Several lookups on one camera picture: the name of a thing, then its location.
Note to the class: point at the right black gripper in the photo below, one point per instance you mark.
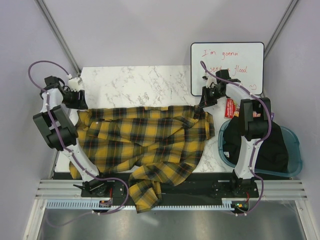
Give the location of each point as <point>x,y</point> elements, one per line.
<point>205,101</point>

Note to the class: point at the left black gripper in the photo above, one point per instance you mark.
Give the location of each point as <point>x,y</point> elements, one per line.
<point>79,104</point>

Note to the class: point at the yellow plaid flannel shirt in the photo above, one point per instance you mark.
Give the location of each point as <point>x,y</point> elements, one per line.
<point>159,145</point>

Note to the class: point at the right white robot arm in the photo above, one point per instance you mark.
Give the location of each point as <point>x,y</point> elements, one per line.
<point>254,120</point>

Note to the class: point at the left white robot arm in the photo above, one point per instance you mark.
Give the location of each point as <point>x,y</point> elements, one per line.
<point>58,130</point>

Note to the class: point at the red card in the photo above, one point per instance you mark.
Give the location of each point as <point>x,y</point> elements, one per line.
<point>231,109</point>

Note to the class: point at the white dry-erase board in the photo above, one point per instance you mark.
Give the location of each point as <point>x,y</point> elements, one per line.
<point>243,60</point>

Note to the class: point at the black shirt in bin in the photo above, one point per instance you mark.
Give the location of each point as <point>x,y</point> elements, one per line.
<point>272,155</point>

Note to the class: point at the teal plastic bin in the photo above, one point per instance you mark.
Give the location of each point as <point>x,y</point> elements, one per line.
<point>295,162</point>

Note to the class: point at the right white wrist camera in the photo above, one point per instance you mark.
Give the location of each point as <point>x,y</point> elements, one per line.
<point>210,81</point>

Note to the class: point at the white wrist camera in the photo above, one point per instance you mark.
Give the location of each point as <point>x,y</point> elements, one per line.
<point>210,81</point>
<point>75,84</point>

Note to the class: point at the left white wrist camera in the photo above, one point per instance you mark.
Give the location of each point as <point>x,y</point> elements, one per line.
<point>75,84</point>

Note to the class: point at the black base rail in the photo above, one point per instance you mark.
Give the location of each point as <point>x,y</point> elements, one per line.
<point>205,185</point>

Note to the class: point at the aluminium frame rails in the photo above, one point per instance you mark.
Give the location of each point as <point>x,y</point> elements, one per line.
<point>273,190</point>

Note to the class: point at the white slotted cable duct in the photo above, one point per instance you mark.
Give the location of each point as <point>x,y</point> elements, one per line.
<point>99,205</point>

